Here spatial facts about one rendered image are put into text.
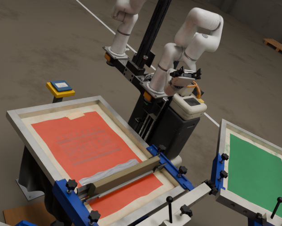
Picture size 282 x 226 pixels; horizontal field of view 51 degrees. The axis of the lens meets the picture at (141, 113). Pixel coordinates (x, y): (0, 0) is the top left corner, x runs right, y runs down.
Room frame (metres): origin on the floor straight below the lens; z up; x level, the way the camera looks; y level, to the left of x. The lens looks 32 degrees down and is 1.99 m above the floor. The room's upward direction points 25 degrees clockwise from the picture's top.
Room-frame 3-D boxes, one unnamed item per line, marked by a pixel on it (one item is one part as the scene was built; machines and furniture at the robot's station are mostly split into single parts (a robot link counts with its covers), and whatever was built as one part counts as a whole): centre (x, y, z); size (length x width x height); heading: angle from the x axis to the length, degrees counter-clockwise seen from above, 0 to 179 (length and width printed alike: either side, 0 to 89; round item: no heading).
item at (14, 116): (1.12, 0.11, 0.97); 0.79 x 0.58 x 0.04; 57
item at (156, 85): (1.70, -0.03, 1.21); 0.16 x 0.13 x 0.15; 144
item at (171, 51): (1.69, -0.02, 1.37); 0.13 x 0.10 x 0.16; 124
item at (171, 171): (1.22, -0.24, 0.98); 0.30 x 0.05 x 0.07; 57
